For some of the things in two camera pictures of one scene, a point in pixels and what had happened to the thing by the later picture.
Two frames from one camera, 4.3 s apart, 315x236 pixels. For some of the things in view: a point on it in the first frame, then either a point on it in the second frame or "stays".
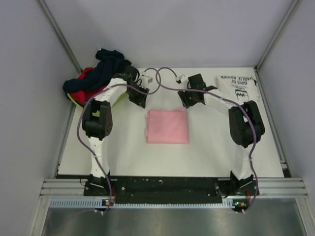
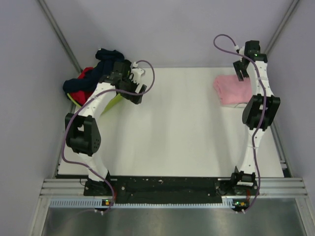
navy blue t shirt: x=108 y=66 stays
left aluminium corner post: x=54 y=25 stays
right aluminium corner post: x=293 y=4 stays
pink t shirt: x=167 y=126 -> x=232 y=91
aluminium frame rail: x=269 y=188 stays
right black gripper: x=186 y=103 -> x=238 y=65
